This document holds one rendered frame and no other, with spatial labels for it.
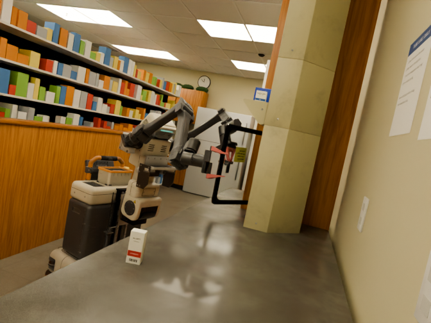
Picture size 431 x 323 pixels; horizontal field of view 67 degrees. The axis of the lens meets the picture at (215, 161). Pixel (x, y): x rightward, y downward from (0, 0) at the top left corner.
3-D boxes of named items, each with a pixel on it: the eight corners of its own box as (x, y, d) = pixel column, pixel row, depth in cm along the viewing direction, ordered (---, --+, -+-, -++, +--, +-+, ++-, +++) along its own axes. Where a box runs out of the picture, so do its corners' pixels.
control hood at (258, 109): (271, 129, 175) (275, 111, 174) (263, 124, 143) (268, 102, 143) (251, 125, 178) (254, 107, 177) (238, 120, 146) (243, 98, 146)
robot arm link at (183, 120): (188, 118, 182) (174, 105, 176) (195, 113, 179) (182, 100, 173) (180, 174, 152) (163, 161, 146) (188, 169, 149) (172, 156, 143)
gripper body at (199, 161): (209, 150, 139) (193, 147, 141) (204, 173, 139) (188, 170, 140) (213, 151, 145) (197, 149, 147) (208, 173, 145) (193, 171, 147)
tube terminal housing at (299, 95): (299, 225, 172) (331, 80, 166) (298, 241, 141) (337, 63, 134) (254, 213, 179) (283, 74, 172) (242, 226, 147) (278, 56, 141)
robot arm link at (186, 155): (179, 166, 146) (177, 158, 141) (185, 154, 150) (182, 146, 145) (194, 168, 144) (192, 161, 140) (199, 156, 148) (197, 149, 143)
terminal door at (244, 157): (254, 204, 177) (269, 132, 174) (211, 204, 157) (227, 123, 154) (253, 204, 178) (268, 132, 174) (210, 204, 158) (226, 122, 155)
